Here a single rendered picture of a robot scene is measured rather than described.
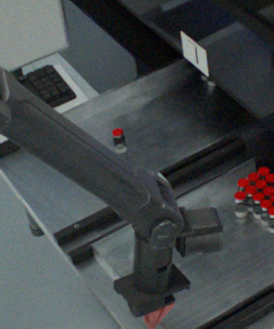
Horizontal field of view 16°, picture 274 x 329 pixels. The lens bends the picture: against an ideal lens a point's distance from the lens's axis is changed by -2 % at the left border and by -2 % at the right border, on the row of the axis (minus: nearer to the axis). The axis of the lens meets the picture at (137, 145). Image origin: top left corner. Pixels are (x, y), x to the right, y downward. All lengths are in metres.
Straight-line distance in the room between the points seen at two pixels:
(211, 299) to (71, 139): 0.50
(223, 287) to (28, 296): 1.31
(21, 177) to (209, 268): 0.44
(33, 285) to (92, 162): 1.66
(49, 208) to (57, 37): 0.59
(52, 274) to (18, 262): 0.12
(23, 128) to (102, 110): 0.82
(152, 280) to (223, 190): 0.38
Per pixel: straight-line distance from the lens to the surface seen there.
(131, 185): 1.30
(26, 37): 2.26
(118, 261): 1.70
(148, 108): 1.99
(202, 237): 1.44
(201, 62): 1.87
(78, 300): 2.83
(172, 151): 1.88
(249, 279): 1.64
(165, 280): 1.48
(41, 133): 1.20
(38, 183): 1.88
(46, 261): 2.95
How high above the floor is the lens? 2.13
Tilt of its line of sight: 41 degrees down
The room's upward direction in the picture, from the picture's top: 10 degrees counter-clockwise
